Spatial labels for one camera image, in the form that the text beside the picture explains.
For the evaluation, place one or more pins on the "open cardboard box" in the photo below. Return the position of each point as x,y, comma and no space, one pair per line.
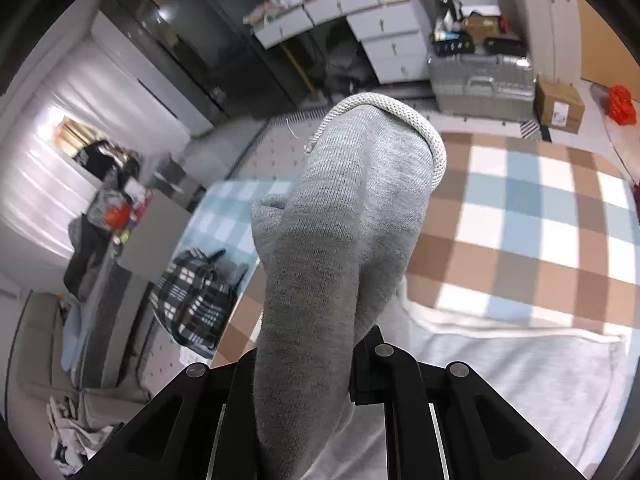
480,25

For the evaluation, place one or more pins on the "silver suitcase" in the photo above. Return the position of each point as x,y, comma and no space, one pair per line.
480,85

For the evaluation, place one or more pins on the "dark grey clothes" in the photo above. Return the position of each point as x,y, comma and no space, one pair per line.
90,255

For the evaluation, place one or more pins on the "red plastic bag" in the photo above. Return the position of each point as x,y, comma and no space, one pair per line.
622,105

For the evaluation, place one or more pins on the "black case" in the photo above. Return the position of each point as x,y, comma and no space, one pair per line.
505,45

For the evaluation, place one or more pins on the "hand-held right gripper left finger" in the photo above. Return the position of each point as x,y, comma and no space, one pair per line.
170,410

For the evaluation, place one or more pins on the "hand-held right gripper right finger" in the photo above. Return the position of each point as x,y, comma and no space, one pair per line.
380,375

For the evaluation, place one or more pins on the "grey hoodie with red stripes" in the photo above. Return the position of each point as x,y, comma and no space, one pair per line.
325,260

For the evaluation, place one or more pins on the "grey coffee table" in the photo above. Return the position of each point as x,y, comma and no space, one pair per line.
150,245

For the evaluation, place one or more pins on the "sealed cardboard box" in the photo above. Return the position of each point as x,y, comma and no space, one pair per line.
555,102

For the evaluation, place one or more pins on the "black white plaid bag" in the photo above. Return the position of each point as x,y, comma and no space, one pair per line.
195,300

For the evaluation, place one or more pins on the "clear bag of red fruit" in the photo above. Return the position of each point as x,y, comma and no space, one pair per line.
117,215

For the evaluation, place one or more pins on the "cream suitcase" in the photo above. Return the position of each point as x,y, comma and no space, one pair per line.
550,20

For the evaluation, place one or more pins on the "wooden door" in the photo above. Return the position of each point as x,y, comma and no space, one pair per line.
605,45

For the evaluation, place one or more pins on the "black storage box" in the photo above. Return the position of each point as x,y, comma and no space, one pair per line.
452,46

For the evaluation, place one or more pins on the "grey sofa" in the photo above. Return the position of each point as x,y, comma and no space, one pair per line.
40,350

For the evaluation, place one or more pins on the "white curtain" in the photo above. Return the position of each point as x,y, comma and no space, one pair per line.
40,160

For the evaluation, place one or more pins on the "pile of light clothes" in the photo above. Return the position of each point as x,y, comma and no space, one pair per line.
75,430

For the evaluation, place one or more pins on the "dark glass cabinet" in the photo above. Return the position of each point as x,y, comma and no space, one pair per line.
165,45

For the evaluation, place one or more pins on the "white wardrobe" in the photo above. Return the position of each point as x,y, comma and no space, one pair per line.
140,90

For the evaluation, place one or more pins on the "white desk with drawers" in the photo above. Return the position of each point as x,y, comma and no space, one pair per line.
390,25

